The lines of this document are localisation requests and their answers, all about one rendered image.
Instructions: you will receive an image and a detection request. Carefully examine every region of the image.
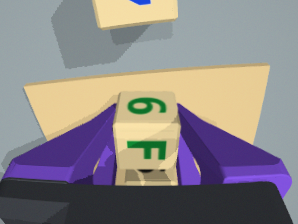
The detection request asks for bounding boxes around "beige letter block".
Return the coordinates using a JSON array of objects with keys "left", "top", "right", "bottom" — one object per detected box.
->
[
  {"left": 113, "top": 91, "right": 181, "bottom": 169},
  {"left": 92, "top": 0, "right": 178, "bottom": 30},
  {"left": 125, "top": 168, "right": 177, "bottom": 186}
]

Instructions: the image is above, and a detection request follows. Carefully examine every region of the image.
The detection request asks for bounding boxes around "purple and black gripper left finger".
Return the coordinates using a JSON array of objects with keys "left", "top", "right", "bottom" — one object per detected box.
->
[{"left": 2, "top": 103, "right": 117, "bottom": 185}]

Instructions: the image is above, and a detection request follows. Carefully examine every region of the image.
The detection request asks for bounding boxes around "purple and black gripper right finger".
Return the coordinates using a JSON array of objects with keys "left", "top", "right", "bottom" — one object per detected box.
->
[{"left": 176, "top": 103, "right": 292, "bottom": 199}]

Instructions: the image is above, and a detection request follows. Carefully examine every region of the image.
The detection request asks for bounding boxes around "tan mat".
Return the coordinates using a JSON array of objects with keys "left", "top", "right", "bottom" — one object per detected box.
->
[{"left": 24, "top": 63, "right": 270, "bottom": 145}]

